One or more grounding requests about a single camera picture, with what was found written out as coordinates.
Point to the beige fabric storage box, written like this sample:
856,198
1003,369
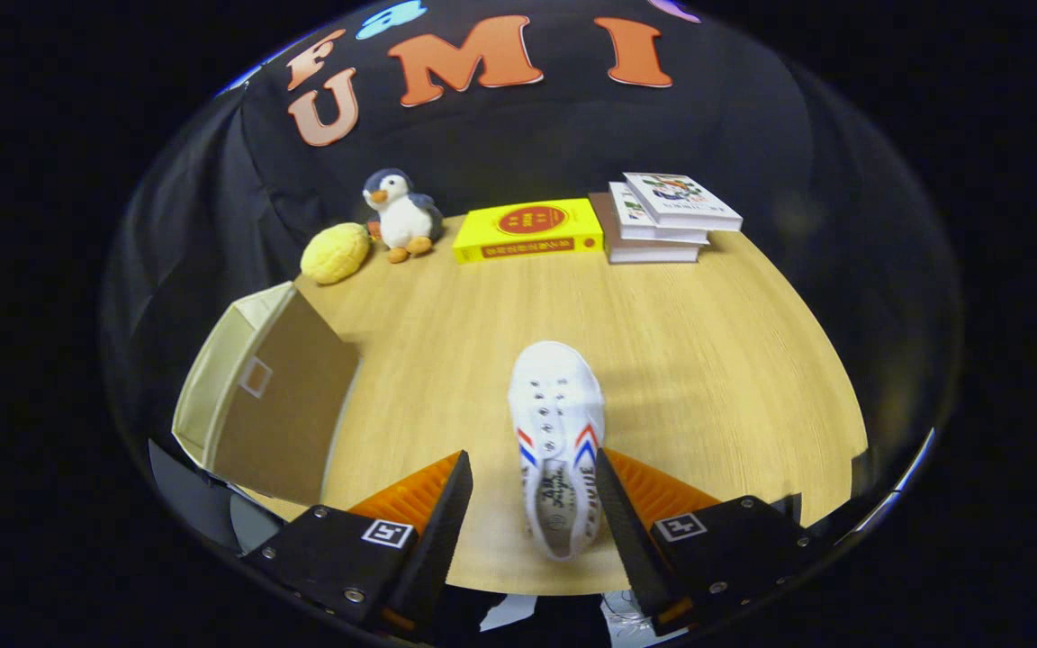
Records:
284,414

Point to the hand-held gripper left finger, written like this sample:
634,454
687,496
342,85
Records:
437,540

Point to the white canvas shoe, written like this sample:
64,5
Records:
554,387

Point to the white paperback book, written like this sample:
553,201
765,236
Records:
631,211

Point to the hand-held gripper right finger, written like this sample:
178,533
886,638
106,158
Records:
631,540

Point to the penguin plush toy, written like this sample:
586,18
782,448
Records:
404,219

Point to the brown hardcover book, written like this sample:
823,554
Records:
653,254

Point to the yellow book with red circle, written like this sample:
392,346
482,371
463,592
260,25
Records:
527,231

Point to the yellow round plush toy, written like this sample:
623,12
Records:
336,254

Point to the black backdrop cloth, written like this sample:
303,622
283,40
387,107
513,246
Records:
707,135

